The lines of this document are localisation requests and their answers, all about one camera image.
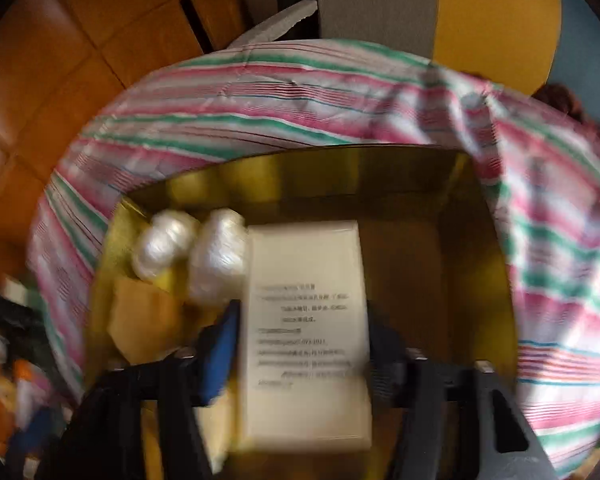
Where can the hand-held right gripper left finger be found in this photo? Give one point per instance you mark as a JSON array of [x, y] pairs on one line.
[[220, 355]]

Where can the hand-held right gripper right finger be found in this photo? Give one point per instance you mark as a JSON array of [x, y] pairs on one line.
[[385, 360]]

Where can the gold metal tray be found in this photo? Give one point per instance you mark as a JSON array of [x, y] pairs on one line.
[[405, 270]]

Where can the white printed box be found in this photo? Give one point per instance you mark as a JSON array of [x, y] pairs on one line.
[[305, 285]]

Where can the white wrapped ball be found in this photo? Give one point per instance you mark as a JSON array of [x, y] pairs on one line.
[[165, 245], [217, 260]]

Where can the orange round item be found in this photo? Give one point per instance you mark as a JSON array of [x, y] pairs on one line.
[[20, 370]]

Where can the pink green striped cloth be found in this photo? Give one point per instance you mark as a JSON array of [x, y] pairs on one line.
[[280, 110]]

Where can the wooden wardrobe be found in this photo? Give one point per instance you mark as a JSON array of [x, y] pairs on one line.
[[80, 60]]

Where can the white foam piece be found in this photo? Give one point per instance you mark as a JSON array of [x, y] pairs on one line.
[[280, 22]]

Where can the grey yellow blue sofa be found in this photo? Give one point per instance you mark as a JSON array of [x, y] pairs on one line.
[[495, 25]]

